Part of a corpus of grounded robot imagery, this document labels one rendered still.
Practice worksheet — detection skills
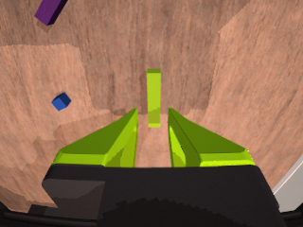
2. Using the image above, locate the lime green rectangular bar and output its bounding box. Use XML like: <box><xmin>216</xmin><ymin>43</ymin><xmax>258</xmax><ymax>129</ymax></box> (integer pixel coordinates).
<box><xmin>147</xmin><ymin>68</ymin><xmax>161</xmax><ymax>128</ymax></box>

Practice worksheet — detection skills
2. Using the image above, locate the purple rod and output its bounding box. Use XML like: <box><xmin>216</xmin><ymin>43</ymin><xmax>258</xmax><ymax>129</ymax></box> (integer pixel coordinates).
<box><xmin>34</xmin><ymin>0</ymin><xmax>68</xmax><ymax>26</ymax></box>

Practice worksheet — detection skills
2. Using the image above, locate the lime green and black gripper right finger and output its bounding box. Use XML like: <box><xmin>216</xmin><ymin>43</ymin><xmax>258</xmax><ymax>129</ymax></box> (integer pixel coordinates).
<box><xmin>168</xmin><ymin>108</ymin><xmax>255</xmax><ymax>166</ymax></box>

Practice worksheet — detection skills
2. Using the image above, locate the small blue cube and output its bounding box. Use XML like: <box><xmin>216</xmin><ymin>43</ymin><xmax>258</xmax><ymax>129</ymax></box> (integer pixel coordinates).
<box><xmin>51</xmin><ymin>92</ymin><xmax>71</xmax><ymax>111</ymax></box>

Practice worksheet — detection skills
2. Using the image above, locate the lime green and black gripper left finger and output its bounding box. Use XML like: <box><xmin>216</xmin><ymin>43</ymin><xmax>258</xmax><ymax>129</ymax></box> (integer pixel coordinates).
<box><xmin>51</xmin><ymin>108</ymin><xmax>138</xmax><ymax>167</ymax></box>

